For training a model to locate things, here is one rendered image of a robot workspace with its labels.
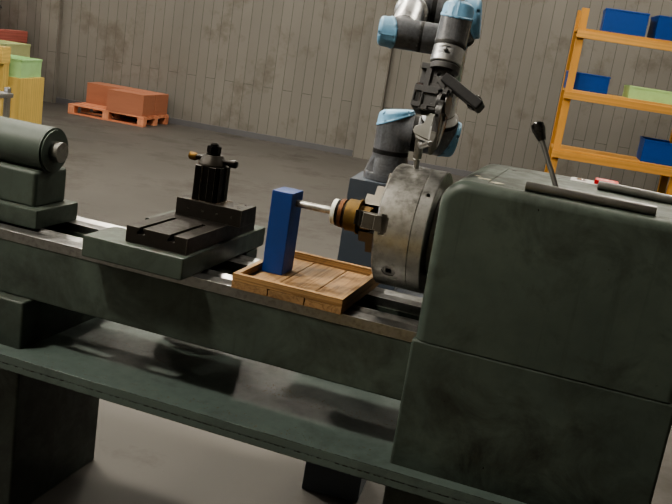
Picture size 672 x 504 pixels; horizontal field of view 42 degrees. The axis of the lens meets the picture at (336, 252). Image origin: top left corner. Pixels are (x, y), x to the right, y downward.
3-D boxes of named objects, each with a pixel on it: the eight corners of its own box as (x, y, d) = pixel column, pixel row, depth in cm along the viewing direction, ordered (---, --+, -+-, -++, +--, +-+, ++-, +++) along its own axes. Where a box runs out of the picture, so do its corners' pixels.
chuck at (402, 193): (429, 269, 241) (447, 159, 231) (398, 307, 213) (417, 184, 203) (398, 262, 244) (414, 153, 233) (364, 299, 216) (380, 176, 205)
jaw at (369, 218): (400, 216, 220) (389, 215, 209) (396, 235, 221) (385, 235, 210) (359, 207, 224) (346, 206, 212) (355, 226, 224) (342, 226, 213)
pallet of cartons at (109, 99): (169, 124, 1220) (172, 94, 1210) (144, 127, 1145) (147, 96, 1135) (94, 110, 1241) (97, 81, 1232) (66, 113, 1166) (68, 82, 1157)
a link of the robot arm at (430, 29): (424, 29, 220) (425, 13, 209) (468, 36, 219) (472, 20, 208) (419, 59, 220) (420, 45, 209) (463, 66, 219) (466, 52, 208)
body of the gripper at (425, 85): (414, 116, 207) (426, 68, 208) (449, 123, 205) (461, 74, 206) (409, 107, 200) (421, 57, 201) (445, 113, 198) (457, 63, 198)
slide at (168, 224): (254, 229, 263) (256, 215, 262) (185, 255, 223) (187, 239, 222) (200, 217, 268) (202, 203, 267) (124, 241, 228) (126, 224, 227)
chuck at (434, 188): (441, 272, 240) (459, 161, 230) (412, 311, 212) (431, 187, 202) (429, 269, 241) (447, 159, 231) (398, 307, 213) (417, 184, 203)
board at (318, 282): (380, 283, 248) (382, 270, 247) (340, 315, 214) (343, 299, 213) (283, 260, 256) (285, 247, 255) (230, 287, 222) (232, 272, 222)
